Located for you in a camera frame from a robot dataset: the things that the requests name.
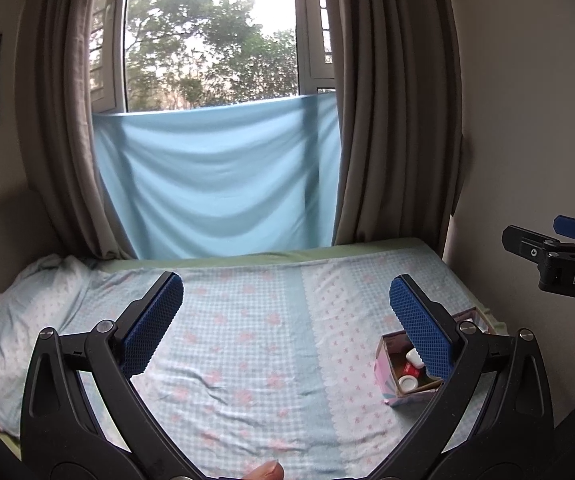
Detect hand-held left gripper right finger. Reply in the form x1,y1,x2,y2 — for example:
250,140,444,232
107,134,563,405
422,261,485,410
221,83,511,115
382,274,554,478

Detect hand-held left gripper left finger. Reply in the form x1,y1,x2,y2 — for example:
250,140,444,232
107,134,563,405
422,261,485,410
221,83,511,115
20,271,203,480

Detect pink floral storage box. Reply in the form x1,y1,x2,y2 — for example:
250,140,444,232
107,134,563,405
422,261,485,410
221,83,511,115
376,305,495,407

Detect person's left hand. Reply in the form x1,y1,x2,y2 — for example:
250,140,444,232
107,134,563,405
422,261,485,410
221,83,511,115
240,461,286,480

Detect floral checked bedsheet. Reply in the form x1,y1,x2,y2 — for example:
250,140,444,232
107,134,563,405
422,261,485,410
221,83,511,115
0,247,511,480

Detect dotted light blue pillow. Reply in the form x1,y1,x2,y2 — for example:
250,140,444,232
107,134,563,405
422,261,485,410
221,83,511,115
0,254,99,411

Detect light green bedsheet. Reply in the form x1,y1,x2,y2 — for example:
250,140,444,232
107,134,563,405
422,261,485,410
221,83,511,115
90,237,442,275

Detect light blue hanging cloth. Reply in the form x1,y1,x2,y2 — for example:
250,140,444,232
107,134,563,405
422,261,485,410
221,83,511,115
92,92,344,261

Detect grey-brown curtain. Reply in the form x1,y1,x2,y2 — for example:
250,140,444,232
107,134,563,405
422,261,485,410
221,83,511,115
331,0,464,257
15,0,136,261

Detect window with white frame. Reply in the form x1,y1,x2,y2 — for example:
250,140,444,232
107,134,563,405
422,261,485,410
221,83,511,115
88,0,341,113

